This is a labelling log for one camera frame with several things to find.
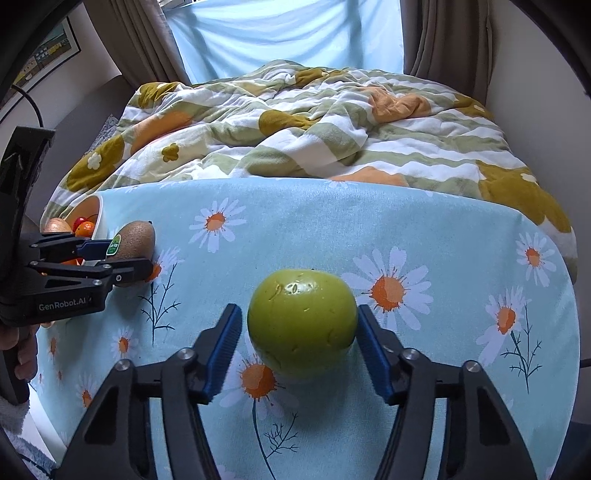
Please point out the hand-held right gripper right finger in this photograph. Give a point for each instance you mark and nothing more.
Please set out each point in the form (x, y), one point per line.
(374, 364)

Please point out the brown curtain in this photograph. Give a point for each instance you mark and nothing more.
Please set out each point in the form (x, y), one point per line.
(138, 41)
(448, 41)

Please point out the red cherry tomato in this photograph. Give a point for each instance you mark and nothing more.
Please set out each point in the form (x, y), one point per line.
(81, 220)

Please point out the white oval dish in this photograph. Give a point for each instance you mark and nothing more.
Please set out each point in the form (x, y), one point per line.
(100, 217)

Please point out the tiny orange kumquat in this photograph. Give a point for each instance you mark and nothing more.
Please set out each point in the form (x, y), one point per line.
(86, 227)

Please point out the yellow-red apple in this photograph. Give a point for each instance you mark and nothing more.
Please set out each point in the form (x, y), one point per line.
(57, 225)

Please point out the brown kiwi with green sticker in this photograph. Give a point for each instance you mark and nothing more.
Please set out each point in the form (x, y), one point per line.
(136, 237)

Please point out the grey textured cloth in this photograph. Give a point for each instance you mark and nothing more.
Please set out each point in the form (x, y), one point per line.
(104, 131)

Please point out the green apple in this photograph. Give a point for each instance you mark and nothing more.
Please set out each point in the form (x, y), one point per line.
(302, 318)

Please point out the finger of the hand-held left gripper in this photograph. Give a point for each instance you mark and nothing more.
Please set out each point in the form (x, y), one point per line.
(134, 270)
(94, 249)

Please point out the blue daisy tablecloth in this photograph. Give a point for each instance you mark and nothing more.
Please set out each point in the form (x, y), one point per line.
(300, 221)

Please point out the framed wall picture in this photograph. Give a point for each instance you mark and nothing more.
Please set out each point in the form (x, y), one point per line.
(48, 53)

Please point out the person's left hand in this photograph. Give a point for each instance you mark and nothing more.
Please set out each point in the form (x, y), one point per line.
(25, 360)

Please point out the floral striped blanket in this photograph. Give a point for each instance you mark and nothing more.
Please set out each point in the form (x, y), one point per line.
(323, 129)

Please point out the light blue sheer curtain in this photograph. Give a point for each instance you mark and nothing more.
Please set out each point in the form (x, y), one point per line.
(286, 32)

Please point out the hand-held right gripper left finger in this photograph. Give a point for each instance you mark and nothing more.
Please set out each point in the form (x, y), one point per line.
(221, 355)

